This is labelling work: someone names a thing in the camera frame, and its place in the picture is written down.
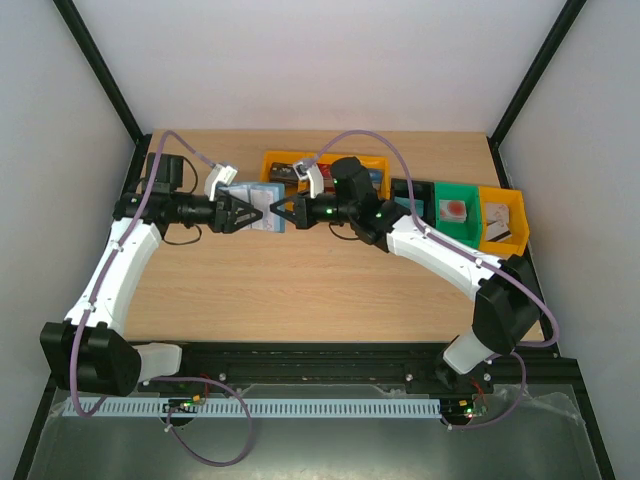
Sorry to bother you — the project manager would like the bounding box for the red white card stack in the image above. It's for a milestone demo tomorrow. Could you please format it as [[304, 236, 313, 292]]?
[[439, 199, 467, 223]]

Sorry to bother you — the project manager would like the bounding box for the purple cable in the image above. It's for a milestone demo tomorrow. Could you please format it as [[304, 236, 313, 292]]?
[[68, 130, 254, 467], [309, 129, 560, 432]]

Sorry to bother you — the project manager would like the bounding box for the blue card stack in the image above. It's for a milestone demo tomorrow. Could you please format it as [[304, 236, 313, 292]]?
[[369, 169, 384, 187]]

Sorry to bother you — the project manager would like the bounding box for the white pink card stack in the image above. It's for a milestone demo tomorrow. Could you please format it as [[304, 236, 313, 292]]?
[[484, 202, 510, 224]]

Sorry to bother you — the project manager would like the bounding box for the black card stack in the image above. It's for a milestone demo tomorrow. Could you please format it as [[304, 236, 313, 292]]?
[[268, 162, 299, 185]]

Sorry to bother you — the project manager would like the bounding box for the right black frame post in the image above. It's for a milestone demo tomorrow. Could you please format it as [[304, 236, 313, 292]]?
[[488, 0, 589, 142]]

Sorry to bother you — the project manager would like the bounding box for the black bin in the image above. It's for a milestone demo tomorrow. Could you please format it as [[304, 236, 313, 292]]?
[[391, 178, 436, 227]]

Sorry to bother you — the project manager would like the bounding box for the white pink credit card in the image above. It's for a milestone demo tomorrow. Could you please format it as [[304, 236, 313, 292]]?
[[249, 184, 279, 233], [485, 221, 512, 243]]

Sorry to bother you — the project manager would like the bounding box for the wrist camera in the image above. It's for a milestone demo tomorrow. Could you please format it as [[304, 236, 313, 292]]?
[[293, 157, 324, 199], [204, 163, 238, 201]]

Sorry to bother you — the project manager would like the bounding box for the black frame post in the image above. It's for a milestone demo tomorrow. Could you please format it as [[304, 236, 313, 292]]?
[[488, 0, 589, 142], [52, 0, 151, 146]]

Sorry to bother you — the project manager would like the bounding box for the teal card stack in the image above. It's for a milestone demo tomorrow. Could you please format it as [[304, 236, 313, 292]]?
[[394, 197, 424, 217]]

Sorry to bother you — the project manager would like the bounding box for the green bin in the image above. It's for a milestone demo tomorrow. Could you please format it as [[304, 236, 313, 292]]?
[[435, 182, 483, 248]]

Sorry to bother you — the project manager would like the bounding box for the far right orange bin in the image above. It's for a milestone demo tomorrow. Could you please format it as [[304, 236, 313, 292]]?
[[478, 186, 530, 256]]

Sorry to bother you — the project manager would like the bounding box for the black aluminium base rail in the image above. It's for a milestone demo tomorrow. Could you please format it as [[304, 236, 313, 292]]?
[[138, 342, 586, 398]]

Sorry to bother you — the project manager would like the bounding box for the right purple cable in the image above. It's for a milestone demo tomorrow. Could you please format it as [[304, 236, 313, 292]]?
[[309, 129, 560, 432]]

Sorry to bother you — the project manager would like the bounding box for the left black frame post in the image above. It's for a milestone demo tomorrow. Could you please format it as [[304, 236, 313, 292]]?
[[52, 0, 151, 146]]

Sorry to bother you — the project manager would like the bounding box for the light blue cable duct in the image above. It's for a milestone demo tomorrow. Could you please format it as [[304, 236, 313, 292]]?
[[95, 397, 442, 419]]

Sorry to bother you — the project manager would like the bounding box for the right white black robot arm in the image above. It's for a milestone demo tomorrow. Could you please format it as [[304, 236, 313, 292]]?
[[270, 157, 542, 392]]

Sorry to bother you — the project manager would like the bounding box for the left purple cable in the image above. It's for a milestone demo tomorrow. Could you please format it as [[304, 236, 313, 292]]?
[[68, 130, 254, 467]]

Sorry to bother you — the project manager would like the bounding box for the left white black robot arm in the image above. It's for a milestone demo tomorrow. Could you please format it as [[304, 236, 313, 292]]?
[[40, 154, 263, 396]]

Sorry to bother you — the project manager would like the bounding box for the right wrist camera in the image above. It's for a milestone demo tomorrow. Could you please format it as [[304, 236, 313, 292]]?
[[293, 157, 324, 199]]

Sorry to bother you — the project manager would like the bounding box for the orange bin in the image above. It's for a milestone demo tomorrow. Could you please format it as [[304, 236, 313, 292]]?
[[260, 150, 308, 194], [296, 155, 336, 194], [356, 155, 391, 199], [478, 186, 530, 256]]

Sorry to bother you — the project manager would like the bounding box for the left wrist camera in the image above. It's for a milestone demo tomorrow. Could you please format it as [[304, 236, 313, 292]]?
[[204, 163, 238, 201]]

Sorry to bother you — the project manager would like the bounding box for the teal leather card holder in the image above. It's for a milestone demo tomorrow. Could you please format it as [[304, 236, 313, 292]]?
[[219, 182, 287, 235]]

